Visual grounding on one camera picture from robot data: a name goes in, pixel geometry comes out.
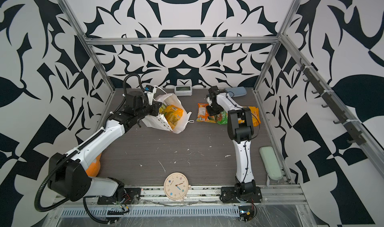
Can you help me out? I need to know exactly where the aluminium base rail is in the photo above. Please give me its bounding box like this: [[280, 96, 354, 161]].
[[44, 185, 316, 227]]

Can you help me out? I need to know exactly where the black wall hook rack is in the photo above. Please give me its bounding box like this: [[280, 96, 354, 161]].
[[296, 59, 367, 146]]

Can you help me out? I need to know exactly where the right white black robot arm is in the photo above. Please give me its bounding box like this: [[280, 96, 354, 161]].
[[207, 86, 258, 203]]

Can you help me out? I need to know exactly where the patterned paper gift bag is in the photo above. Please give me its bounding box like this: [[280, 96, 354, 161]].
[[143, 86, 195, 134]]

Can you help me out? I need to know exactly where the orange fish plush toy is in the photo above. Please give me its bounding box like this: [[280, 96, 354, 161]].
[[86, 154, 102, 177]]

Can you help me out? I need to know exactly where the orange snack packet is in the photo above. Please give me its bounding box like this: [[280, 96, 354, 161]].
[[197, 103, 216, 123]]

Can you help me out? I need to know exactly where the white digital clock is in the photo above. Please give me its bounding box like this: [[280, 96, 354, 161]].
[[174, 85, 193, 96]]

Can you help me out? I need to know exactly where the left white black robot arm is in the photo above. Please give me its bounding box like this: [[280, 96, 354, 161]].
[[39, 87, 162, 202]]

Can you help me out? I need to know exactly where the pale green glasses case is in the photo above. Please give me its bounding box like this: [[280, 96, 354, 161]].
[[259, 147, 283, 181]]

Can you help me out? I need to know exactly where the round beige wall clock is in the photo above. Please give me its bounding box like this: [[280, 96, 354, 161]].
[[164, 173, 191, 201]]

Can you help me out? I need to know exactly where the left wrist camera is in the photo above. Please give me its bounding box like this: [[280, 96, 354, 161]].
[[144, 85, 156, 105]]

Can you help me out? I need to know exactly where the green corn chips packet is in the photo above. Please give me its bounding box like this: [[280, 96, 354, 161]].
[[215, 111, 228, 125]]

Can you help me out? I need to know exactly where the yellow snack packet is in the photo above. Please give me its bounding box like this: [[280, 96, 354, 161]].
[[162, 105, 184, 130], [249, 106, 261, 127]]

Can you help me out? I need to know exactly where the blue-grey glasses case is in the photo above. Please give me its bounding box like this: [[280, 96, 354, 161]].
[[225, 86, 247, 98]]

